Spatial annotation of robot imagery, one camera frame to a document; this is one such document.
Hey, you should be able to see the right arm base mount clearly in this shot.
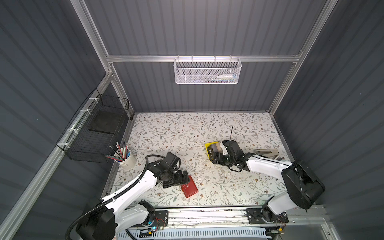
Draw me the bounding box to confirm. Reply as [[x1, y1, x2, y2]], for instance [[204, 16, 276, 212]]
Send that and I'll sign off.
[[244, 208, 289, 225]]

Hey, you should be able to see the yellow plastic card tray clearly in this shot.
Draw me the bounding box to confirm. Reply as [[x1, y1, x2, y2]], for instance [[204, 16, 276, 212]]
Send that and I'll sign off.
[[205, 142, 221, 165]]

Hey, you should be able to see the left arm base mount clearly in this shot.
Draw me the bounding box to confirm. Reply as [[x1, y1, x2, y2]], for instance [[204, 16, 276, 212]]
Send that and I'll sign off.
[[128, 209, 169, 229]]

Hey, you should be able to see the floral table mat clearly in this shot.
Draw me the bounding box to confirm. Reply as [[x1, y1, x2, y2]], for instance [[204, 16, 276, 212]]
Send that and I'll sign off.
[[112, 113, 288, 207]]

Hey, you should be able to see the white pen cup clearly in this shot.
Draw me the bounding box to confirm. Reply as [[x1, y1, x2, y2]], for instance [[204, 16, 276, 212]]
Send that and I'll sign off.
[[105, 142, 137, 170]]

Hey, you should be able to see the beige stapler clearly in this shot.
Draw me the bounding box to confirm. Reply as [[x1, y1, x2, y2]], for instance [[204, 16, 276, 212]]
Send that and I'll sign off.
[[254, 149, 280, 159]]

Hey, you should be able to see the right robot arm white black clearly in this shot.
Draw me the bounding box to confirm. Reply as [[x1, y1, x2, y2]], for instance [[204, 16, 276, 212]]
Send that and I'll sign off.
[[205, 140, 326, 222]]

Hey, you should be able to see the black wire mesh basket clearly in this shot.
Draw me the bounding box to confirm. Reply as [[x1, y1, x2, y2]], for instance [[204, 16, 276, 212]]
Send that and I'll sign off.
[[57, 91, 130, 164]]

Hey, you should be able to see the white wire mesh basket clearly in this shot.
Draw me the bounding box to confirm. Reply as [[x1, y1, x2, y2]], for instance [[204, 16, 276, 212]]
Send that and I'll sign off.
[[173, 59, 242, 85]]

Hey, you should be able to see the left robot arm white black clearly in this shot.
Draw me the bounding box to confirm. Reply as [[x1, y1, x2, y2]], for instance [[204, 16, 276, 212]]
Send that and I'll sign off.
[[65, 152, 190, 240]]

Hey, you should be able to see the white tube in basket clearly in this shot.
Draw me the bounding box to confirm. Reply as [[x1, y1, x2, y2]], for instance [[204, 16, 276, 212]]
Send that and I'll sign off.
[[217, 74, 238, 81]]

